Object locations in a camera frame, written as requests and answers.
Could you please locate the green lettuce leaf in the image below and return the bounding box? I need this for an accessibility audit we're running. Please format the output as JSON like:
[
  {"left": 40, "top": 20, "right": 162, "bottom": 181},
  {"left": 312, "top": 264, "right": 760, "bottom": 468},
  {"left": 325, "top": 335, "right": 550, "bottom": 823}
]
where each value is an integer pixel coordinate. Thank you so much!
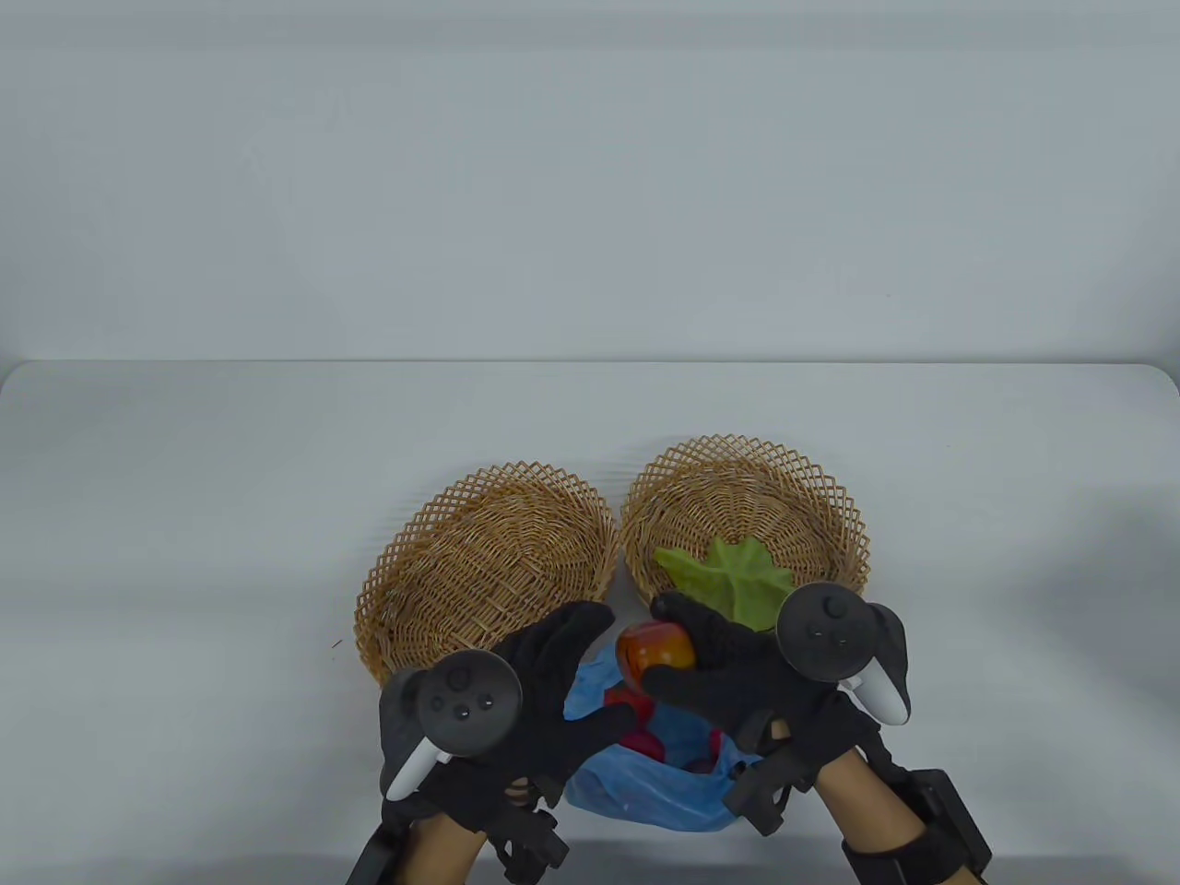
[{"left": 655, "top": 537, "right": 796, "bottom": 635}]

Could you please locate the person's right forearm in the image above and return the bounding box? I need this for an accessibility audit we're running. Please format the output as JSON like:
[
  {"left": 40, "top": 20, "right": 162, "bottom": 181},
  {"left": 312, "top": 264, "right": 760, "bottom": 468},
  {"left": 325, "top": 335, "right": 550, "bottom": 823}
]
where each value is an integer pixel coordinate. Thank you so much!
[{"left": 811, "top": 751, "right": 923, "bottom": 844}]

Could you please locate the person's left hand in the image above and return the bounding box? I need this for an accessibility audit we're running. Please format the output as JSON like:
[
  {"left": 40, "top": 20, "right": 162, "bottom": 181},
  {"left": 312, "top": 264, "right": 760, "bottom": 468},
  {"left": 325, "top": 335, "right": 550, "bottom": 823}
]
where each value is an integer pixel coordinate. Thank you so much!
[{"left": 387, "top": 601, "right": 637, "bottom": 831}]

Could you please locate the oval wicker basket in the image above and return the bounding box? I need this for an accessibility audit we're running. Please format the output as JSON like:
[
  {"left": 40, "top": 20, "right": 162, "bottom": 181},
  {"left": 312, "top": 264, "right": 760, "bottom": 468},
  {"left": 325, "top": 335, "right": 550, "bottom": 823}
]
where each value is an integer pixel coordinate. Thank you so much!
[{"left": 354, "top": 458, "right": 619, "bottom": 688}]

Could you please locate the dark grey strapped box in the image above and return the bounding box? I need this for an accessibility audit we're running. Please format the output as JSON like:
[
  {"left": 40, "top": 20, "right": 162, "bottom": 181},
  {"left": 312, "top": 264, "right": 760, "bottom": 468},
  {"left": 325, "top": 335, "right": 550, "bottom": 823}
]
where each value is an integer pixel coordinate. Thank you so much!
[
  {"left": 348, "top": 820, "right": 407, "bottom": 885},
  {"left": 908, "top": 770, "right": 992, "bottom": 872}
]

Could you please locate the person's right hand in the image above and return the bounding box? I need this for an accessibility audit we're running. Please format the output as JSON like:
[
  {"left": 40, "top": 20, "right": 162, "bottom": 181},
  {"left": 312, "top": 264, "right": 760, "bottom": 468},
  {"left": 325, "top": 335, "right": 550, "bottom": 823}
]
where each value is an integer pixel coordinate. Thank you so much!
[{"left": 643, "top": 592, "right": 877, "bottom": 780}]

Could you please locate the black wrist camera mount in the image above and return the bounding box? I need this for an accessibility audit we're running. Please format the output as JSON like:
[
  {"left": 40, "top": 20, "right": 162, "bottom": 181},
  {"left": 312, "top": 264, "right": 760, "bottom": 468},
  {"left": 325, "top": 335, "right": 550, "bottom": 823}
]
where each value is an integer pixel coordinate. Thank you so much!
[
  {"left": 724, "top": 737, "right": 817, "bottom": 838},
  {"left": 493, "top": 797, "right": 570, "bottom": 881}
]

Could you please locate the person's left forearm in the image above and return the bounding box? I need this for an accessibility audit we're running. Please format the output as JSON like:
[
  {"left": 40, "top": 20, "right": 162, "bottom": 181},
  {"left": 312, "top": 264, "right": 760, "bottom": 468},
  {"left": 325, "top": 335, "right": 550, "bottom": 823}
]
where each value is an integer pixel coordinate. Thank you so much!
[{"left": 406, "top": 816, "right": 485, "bottom": 885}]

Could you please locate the red bell pepper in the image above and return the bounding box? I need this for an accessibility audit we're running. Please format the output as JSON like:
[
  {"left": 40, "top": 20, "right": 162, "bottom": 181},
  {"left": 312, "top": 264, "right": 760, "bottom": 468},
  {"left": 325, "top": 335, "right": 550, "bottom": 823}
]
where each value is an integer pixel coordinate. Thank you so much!
[{"left": 604, "top": 684, "right": 669, "bottom": 764}]

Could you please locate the blue plastic bag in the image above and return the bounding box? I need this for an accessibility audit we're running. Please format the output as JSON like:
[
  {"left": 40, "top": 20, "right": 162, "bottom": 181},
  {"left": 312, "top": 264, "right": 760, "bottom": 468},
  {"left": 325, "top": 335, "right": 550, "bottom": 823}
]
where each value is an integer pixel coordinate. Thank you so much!
[{"left": 562, "top": 641, "right": 785, "bottom": 835}]

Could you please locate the black forearm strap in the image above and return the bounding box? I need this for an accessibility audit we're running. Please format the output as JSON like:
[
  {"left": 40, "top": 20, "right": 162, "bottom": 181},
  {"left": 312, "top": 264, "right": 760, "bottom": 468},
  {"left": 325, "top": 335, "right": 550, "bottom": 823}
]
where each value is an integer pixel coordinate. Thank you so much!
[{"left": 841, "top": 825, "right": 932, "bottom": 885}]

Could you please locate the red yellow apple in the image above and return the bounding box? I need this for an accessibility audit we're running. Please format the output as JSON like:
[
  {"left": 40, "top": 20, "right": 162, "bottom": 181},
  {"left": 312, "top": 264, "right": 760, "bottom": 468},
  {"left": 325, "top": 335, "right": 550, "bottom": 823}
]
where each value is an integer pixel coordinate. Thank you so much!
[{"left": 616, "top": 619, "right": 697, "bottom": 692}]

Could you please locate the round wicker basket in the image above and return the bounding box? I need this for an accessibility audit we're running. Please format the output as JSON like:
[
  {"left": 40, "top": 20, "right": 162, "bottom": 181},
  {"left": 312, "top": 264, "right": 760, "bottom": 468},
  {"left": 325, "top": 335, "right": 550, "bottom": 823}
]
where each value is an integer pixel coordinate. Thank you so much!
[{"left": 620, "top": 435, "right": 869, "bottom": 637}]

